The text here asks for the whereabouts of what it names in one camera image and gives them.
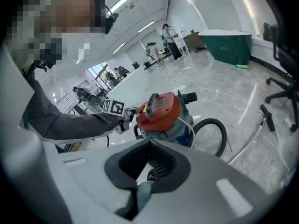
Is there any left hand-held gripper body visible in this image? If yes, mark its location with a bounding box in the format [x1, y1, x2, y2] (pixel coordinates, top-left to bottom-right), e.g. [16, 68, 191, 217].
[102, 98, 134, 135]

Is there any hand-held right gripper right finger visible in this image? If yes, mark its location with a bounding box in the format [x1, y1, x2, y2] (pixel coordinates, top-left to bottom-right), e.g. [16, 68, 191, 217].
[137, 140, 288, 224]

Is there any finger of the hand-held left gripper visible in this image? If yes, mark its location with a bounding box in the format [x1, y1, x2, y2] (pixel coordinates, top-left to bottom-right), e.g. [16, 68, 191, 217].
[129, 105, 147, 115]

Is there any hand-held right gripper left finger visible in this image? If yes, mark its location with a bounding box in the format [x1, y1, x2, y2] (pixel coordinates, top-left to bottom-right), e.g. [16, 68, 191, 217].
[0, 127, 150, 224]

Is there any orange and blue vacuum cleaner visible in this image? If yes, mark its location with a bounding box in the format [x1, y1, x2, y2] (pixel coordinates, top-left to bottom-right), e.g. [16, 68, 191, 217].
[133, 89, 198, 147]

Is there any person's left forearm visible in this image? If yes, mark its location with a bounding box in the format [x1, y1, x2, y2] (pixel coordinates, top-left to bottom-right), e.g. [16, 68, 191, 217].
[48, 112, 124, 141]

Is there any black round seat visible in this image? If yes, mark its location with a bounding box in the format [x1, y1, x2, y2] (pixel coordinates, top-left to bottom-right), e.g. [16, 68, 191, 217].
[86, 95, 104, 106]

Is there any long white counter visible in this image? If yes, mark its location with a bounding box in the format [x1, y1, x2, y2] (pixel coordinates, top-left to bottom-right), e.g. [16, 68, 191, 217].
[105, 64, 150, 104]

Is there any black railing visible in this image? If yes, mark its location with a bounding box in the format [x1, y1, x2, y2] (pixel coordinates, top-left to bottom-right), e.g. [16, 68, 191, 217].
[56, 94, 73, 109]

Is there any person's leg in jeans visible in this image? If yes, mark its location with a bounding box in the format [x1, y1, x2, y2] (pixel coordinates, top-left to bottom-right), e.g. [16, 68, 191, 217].
[137, 180, 157, 214]

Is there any wooden cabinet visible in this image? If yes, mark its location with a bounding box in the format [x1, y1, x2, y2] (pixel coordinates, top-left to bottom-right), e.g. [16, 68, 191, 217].
[183, 31, 206, 54]

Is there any person's head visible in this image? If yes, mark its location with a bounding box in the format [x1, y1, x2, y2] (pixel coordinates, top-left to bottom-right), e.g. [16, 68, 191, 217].
[6, 0, 106, 66]

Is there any black office chair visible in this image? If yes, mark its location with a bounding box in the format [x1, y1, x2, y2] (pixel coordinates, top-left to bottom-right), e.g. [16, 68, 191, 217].
[260, 0, 299, 133]

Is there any white vacuum power cord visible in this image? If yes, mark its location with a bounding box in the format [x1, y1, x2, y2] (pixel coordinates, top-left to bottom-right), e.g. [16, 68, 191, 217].
[177, 117, 196, 149]

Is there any black vacuum hose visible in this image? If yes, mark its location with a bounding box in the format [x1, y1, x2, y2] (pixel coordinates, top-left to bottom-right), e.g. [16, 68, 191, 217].
[146, 118, 228, 183]

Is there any white floor cable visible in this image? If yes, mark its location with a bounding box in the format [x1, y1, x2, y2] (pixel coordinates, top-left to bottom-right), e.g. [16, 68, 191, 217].
[157, 65, 266, 115]

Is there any black head-worn camera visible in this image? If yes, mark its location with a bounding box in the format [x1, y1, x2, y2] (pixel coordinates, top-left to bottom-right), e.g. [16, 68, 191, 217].
[90, 0, 120, 35]

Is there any metal vacuum wand black handle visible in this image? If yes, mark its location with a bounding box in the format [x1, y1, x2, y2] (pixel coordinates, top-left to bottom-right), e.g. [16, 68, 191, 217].
[228, 104, 277, 166]

